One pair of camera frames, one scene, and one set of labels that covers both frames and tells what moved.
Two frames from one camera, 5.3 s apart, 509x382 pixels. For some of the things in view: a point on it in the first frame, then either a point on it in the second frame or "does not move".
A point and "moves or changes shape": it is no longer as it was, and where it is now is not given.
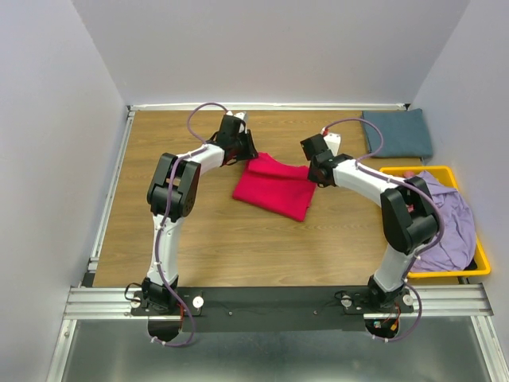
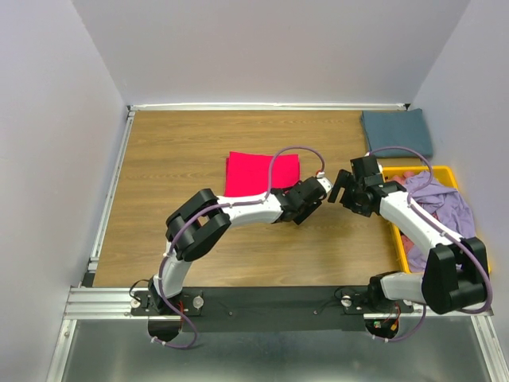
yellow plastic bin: [445, 175] does not move
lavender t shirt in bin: [456, 247] does not move
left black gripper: [249, 152] to [307, 212]
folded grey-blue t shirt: [404, 133] does not move
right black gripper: [311, 177] to [345, 180]
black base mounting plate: [272, 309] does not move
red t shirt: [284, 189] moves or changes shape
